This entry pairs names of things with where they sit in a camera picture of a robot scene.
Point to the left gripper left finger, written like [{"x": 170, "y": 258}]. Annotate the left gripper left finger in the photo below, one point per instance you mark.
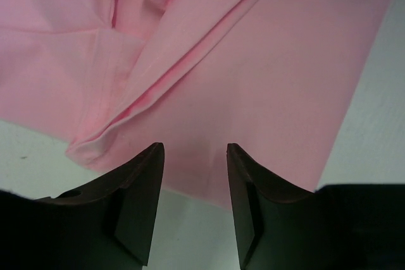
[{"x": 107, "y": 223}]

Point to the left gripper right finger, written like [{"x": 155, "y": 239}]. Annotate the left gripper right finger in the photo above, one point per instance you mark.
[{"x": 279, "y": 225}]

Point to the pink t-shirt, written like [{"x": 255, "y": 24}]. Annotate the pink t-shirt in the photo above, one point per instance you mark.
[{"x": 110, "y": 77}]

